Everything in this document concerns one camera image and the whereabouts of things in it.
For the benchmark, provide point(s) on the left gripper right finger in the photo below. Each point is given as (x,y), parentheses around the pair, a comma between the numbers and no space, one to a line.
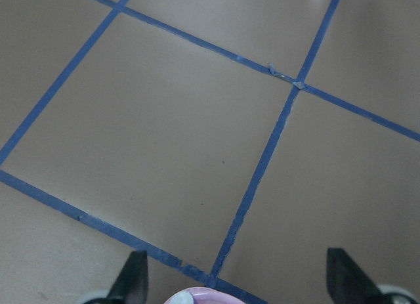
(346,282)

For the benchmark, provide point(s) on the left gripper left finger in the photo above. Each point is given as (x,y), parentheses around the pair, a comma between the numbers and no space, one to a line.
(131,285)

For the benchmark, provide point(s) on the purple highlighter pen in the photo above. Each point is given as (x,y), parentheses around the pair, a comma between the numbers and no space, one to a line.
(182,297)

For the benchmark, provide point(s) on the pink mesh cup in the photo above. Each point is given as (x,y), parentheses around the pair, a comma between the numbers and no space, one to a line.
(208,295)

